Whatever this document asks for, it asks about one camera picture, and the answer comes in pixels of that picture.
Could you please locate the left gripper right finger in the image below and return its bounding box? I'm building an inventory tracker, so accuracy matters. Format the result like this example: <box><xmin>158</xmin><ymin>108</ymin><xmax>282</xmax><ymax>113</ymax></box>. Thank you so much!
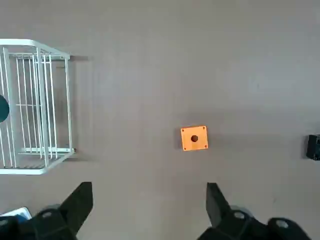
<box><xmin>197</xmin><ymin>182</ymin><xmax>313</xmax><ymax>240</ymax></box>

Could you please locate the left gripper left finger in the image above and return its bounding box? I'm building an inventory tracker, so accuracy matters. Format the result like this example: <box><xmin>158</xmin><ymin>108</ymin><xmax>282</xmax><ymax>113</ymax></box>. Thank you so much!
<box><xmin>0</xmin><ymin>181</ymin><xmax>94</xmax><ymax>240</ymax></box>

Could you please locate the black button box base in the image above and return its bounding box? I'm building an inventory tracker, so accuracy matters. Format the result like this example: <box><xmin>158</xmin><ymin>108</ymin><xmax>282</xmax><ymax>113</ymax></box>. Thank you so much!
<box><xmin>306</xmin><ymin>134</ymin><xmax>320</xmax><ymax>161</ymax></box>

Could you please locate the white tray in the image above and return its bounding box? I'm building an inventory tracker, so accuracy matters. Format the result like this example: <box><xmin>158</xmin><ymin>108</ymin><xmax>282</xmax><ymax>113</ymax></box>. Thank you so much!
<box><xmin>0</xmin><ymin>206</ymin><xmax>33</xmax><ymax>222</ymax></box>

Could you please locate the dark green can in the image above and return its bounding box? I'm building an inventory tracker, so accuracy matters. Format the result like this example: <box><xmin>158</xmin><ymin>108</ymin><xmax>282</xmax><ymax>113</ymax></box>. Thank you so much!
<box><xmin>0</xmin><ymin>94</ymin><xmax>10</xmax><ymax>123</ymax></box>

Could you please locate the white wire basket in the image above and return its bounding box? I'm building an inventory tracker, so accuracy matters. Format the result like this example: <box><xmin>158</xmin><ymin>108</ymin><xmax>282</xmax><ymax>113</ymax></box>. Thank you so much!
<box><xmin>0</xmin><ymin>38</ymin><xmax>76</xmax><ymax>176</ymax></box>

